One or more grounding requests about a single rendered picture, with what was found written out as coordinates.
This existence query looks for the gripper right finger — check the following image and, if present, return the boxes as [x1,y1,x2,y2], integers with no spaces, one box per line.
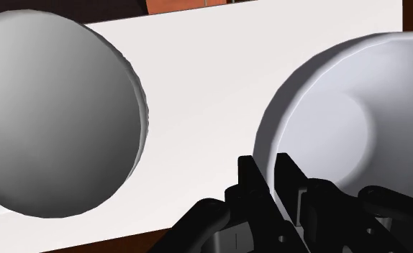
[273,152,413,253]

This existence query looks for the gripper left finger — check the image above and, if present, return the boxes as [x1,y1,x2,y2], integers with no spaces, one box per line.
[146,155,311,253]

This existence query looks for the white bowl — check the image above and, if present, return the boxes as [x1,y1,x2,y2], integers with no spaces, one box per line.
[253,31,413,234]

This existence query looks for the white table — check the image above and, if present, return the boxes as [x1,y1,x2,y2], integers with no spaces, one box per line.
[0,0,403,253]

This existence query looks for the grey bowl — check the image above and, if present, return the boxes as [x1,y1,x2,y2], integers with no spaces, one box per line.
[0,9,150,219]

